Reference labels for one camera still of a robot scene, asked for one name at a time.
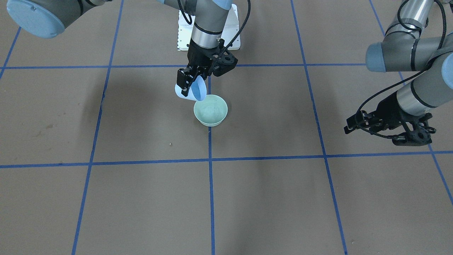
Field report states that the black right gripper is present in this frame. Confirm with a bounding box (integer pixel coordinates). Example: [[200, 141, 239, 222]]
[[177, 39, 238, 97]]

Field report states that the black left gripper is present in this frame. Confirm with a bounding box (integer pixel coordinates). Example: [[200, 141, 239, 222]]
[[344, 91, 437, 146]]

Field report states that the light blue plastic cup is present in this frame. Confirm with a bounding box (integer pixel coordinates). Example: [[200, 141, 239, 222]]
[[174, 76, 207, 101]]

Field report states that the pale green ceramic bowl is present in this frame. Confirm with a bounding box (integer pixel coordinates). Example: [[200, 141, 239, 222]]
[[194, 94, 228, 126]]

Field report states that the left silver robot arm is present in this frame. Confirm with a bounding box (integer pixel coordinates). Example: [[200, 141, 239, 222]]
[[344, 0, 453, 146]]

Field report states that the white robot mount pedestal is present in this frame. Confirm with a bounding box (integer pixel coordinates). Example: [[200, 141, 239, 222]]
[[177, 4, 240, 51]]

